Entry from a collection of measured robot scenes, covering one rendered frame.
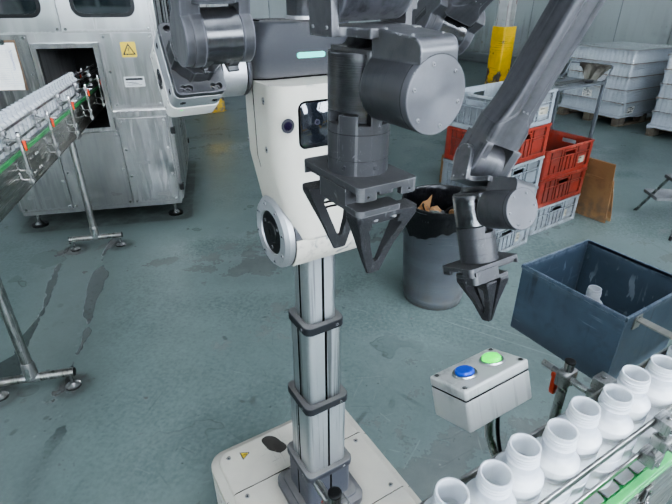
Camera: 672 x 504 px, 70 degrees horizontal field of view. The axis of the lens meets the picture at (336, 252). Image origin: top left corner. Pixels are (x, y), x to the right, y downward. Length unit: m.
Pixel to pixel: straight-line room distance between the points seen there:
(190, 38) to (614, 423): 0.77
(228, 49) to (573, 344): 1.15
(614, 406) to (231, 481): 1.26
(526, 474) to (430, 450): 1.50
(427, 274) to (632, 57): 5.72
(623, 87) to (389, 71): 7.65
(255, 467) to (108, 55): 3.05
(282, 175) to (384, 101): 0.57
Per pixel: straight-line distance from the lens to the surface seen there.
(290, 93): 0.88
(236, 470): 1.76
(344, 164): 0.44
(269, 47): 0.94
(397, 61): 0.38
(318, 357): 1.22
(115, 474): 2.22
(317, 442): 1.41
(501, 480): 0.64
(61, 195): 4.31
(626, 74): 7.97
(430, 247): 2.66
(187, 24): 0.74
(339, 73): 0.42
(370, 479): 1.72
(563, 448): 0.68
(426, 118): 0.37
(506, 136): 0.74
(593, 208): 4.48
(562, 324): 1.47
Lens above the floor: 1.63
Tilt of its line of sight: 28 degrees down
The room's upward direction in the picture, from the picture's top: straight up
